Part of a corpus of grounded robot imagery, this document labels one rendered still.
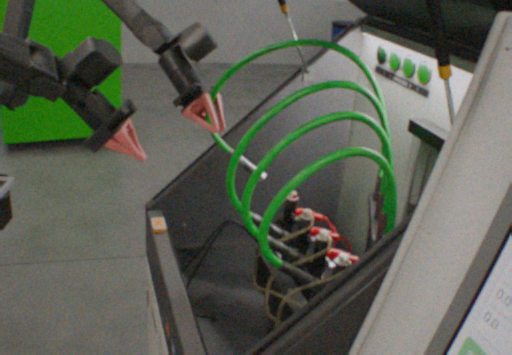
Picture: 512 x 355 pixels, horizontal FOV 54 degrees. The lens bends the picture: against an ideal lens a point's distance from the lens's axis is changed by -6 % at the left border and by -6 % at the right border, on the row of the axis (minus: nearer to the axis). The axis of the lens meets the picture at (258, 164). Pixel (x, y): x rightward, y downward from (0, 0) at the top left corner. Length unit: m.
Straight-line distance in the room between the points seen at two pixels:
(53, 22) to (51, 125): 0.81
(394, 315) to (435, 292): 0.09
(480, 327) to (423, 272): 0.12
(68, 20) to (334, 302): 3.62
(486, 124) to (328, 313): 0.35
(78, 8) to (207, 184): 2.97
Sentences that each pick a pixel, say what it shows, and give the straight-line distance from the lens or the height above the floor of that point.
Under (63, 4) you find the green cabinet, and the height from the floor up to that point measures 1.14.
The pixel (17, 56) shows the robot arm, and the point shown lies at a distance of 0.86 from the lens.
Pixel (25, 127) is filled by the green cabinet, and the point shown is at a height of 0.20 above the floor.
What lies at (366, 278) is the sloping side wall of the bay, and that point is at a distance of 0.78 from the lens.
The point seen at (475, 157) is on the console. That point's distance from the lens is 0.68.
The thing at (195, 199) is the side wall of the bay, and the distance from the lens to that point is 1.37.
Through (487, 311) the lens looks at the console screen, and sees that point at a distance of 0.63.
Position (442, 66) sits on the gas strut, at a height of 1.47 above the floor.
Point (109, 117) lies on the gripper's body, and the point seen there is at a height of 1.30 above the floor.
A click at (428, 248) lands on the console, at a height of 1.25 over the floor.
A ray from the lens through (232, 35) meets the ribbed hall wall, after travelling 7.68.
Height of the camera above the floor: 1.59
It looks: 22 degrees down
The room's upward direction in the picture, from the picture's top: 5 degrees clockwise
